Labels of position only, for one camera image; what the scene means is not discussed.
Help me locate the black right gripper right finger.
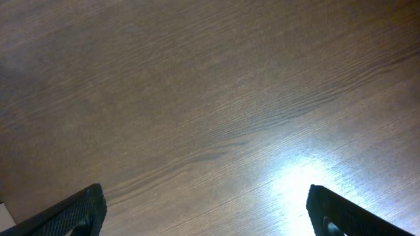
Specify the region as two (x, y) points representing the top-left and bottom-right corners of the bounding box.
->
(306, 184), (413, 236)

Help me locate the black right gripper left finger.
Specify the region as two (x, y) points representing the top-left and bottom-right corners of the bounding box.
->
(1, 184), (107, 236)

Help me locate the brown cardboard box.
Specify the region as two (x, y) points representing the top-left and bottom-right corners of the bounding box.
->
(0, 203), (16, 232)

